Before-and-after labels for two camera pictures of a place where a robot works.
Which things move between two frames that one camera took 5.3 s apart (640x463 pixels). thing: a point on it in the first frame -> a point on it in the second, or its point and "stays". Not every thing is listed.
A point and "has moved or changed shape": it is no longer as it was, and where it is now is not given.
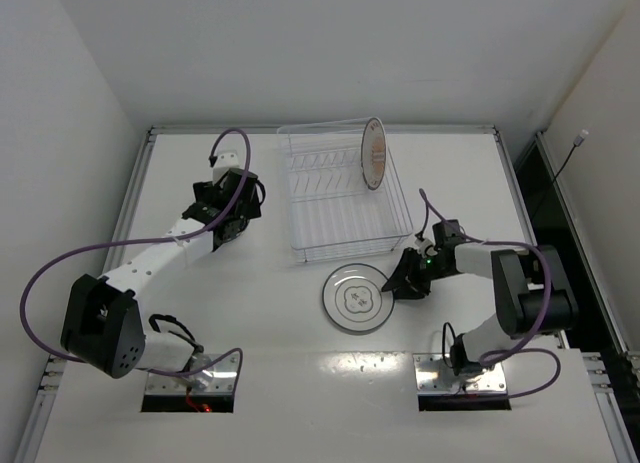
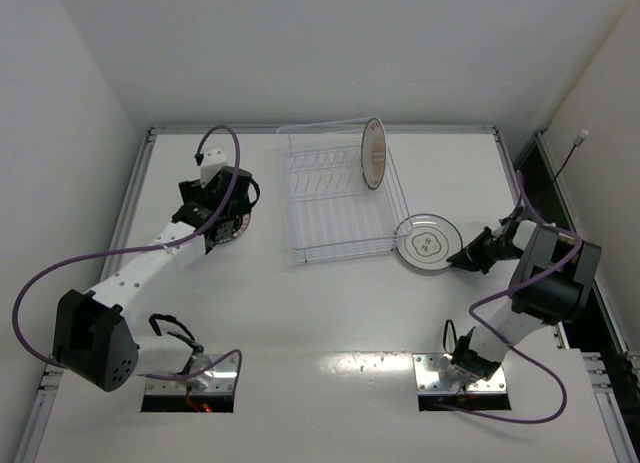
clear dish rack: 333,213 stays
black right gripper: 415,269 -> 483,250
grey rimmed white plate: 354,299 has moved or changed shape
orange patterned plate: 373,152 stays
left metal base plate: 215,379 stays
